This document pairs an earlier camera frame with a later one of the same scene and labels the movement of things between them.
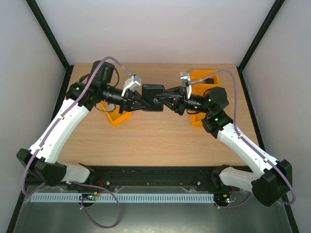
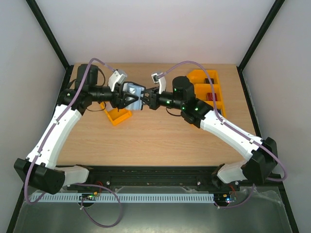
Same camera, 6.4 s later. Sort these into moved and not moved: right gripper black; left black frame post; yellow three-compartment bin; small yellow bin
Moved: right gripper black
Not moved: yellow three-compartment bin; left black frame post; small yellow bin
